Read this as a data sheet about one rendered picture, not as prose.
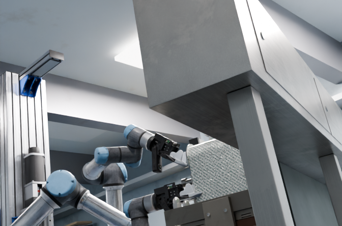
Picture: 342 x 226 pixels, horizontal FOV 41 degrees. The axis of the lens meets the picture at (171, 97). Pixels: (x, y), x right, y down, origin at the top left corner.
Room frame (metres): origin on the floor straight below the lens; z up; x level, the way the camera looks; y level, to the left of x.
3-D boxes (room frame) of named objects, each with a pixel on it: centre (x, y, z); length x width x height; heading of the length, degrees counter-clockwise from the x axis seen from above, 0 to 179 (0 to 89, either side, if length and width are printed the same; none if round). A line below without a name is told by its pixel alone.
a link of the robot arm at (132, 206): (1.97, 0.22, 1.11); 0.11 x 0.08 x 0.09; 64
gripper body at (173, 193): (1.90, 0.08, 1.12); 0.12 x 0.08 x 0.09; 64
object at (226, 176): (1.79, -0.13, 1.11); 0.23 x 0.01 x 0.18; 64
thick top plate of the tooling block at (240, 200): (1.67, -0.12, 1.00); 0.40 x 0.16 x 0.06; 64
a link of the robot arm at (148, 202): (1.93, 0.15, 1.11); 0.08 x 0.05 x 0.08; 154
